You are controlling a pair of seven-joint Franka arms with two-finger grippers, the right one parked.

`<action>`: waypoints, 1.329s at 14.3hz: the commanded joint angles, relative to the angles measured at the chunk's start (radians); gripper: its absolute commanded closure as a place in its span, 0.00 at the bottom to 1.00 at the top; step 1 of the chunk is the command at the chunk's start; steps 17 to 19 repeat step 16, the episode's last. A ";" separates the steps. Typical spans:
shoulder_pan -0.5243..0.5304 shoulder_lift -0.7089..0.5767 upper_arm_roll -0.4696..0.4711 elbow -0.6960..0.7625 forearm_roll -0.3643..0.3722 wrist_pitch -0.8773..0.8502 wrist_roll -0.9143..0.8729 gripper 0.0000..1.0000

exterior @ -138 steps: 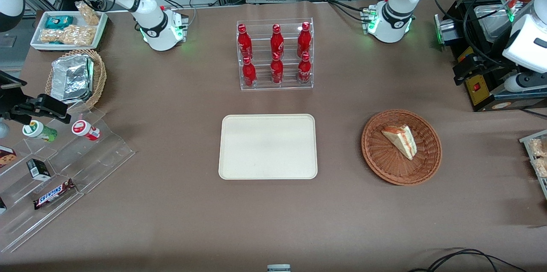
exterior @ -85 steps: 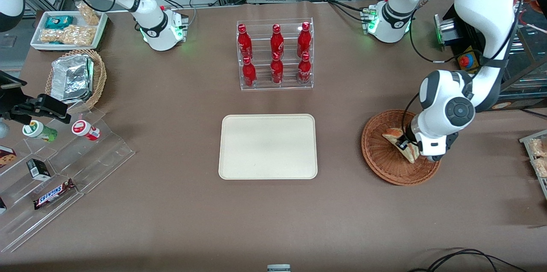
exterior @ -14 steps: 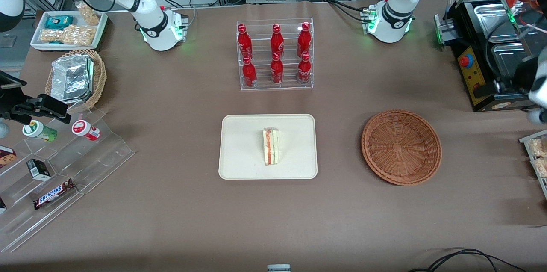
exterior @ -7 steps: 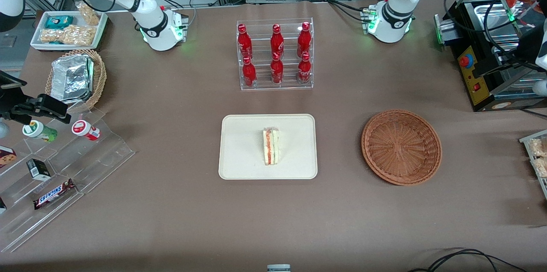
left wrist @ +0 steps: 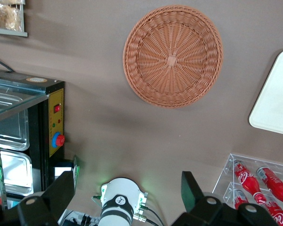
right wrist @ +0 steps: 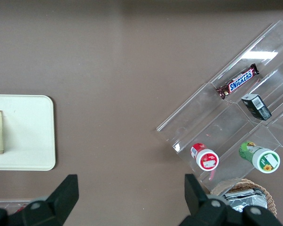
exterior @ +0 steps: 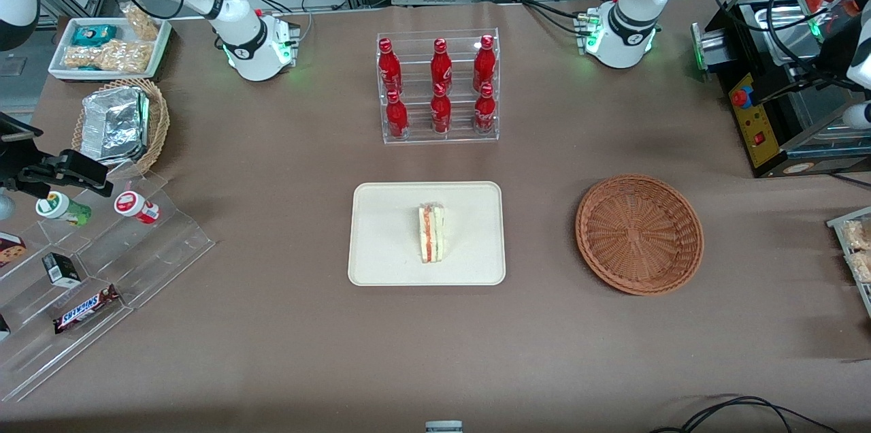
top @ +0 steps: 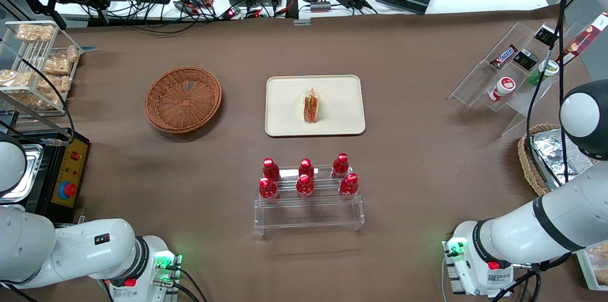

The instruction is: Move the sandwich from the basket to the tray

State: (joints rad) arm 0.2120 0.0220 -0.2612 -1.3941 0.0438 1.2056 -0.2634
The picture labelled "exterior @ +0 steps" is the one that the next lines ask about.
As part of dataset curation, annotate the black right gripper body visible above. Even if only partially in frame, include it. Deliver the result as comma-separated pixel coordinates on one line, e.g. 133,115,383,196
0,137,31,192

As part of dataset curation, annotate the triangle sandwich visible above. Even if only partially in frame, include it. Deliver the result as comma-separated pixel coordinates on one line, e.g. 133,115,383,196
417,202,448,263

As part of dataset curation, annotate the tan wicker basket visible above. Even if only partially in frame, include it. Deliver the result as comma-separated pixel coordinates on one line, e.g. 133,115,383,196
71,78,171,180

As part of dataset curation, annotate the round brown wicker basket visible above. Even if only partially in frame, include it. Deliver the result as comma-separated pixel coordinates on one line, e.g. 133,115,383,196
575,174,705,296

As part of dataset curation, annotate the cream plastic tray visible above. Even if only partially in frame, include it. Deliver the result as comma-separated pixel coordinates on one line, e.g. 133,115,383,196
347,181,506,287

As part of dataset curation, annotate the green snack cup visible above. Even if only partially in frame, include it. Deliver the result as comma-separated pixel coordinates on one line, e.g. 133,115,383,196
35,191,93,227

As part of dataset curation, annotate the steel food pan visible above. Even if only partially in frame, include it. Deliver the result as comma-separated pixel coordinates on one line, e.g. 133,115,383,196
754,6,827,69
783,69,871,141

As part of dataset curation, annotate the silver foil bag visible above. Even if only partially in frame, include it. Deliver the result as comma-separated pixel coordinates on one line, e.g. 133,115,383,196
80,87,150,163

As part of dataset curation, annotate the red snack cup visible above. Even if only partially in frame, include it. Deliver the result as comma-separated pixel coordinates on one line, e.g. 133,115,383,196
114,191,161,225

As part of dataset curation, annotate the brown cookie box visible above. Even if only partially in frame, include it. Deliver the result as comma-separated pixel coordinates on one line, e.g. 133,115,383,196
0,232,27,268

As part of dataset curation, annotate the small black box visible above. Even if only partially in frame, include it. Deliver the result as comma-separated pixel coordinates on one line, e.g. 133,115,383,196
42,253,82,289

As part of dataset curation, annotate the black food warmer cabinet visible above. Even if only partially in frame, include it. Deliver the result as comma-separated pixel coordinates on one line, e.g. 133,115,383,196
721,0,871,180

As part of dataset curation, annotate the clear acrylic stepped stand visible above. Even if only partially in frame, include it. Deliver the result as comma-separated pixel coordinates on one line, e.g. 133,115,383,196
0,171,217,403

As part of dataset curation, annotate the clear bag of nuts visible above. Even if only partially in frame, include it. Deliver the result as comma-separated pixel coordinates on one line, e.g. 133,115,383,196
65,40,154,73
121,3,161,41

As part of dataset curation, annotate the clear bag of snacks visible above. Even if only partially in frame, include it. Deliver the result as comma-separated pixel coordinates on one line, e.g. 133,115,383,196
847,251,871,283
842,219,871,250

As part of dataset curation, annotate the teal snack packet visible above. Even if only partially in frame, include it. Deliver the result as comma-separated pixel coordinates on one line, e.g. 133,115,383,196
71,25,118,47

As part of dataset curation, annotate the Snickers chocolate bar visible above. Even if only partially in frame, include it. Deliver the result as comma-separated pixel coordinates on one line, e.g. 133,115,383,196
53,285,122,335

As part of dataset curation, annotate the white rectangular snack bin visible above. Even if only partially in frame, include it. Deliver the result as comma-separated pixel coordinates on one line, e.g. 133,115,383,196
48,16,172,82

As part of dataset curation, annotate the silver metal cylinder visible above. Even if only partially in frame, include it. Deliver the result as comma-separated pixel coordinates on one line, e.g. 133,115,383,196
691,23,732,73

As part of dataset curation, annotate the red cola bottle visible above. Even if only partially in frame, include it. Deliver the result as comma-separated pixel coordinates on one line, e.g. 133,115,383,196
431,84,452,135
431,38,453,93
386,89,409,140
473,35,496,92
474,82,496,135
378,38,402,95

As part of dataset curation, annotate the clear acrylic bottle rack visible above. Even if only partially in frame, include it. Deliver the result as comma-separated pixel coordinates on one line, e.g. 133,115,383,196
376,28,501,144

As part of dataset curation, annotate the black power cable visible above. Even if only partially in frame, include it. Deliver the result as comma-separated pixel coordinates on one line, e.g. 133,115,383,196
827,171,871,190

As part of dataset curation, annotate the grey wire shelf rack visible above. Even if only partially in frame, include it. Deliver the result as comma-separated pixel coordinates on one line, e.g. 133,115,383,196
827,207,871,318

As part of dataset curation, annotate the black looped cable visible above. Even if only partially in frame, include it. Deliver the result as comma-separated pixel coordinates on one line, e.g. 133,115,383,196
650,396,841,433

